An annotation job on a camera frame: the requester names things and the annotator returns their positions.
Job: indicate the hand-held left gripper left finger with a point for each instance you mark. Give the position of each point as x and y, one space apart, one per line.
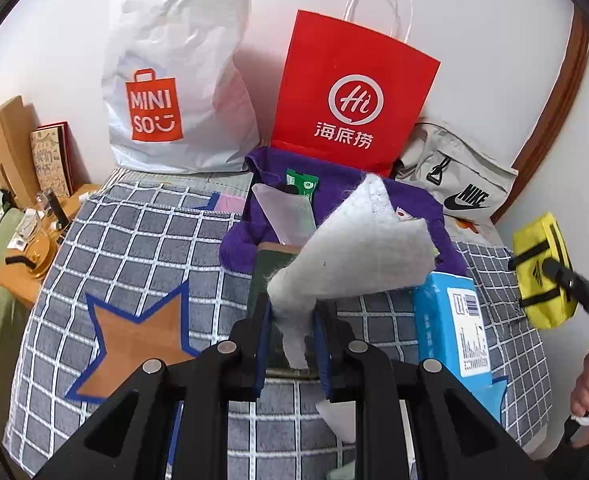
264 342

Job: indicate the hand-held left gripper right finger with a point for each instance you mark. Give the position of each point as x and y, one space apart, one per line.
324 357

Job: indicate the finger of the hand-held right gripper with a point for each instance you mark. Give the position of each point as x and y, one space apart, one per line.
559 271

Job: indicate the yellow pouch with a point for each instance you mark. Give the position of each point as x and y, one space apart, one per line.
539 240

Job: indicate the purple towel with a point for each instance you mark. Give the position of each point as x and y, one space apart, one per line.
244 245

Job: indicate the grey felt cloth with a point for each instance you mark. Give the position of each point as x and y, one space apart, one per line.
354 260

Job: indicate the small fruit-print packet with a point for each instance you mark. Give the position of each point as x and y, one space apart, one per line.
405 215

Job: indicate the green sachet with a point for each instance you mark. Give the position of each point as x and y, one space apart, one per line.
304 182

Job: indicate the dark green book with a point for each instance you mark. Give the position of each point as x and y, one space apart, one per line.
267 270

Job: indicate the light blue tissue pack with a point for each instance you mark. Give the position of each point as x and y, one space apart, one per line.
434 320

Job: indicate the translucent grey packet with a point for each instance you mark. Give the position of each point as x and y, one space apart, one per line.
284 210

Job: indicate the grey checked blanket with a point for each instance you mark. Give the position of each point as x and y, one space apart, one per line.
124 240

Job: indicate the glass mug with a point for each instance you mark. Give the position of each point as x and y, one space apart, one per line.
37 247

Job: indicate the black device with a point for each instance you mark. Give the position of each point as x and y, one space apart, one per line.
55 207

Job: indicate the wooden nightstand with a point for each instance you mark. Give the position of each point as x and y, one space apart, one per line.
19 282

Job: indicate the green cloth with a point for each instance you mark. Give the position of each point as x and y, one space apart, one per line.
2 320

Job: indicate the illustrated brown book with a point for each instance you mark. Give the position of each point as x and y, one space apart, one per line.
52 165

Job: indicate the red paper shopping bag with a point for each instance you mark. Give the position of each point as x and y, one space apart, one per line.
354 50

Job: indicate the white plastic shopping bag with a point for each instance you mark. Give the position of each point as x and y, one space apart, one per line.
174 35

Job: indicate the wooden headboard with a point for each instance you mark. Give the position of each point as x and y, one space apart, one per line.
4 140

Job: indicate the brown wooden door frame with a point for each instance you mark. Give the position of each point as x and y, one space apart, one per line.
559 110

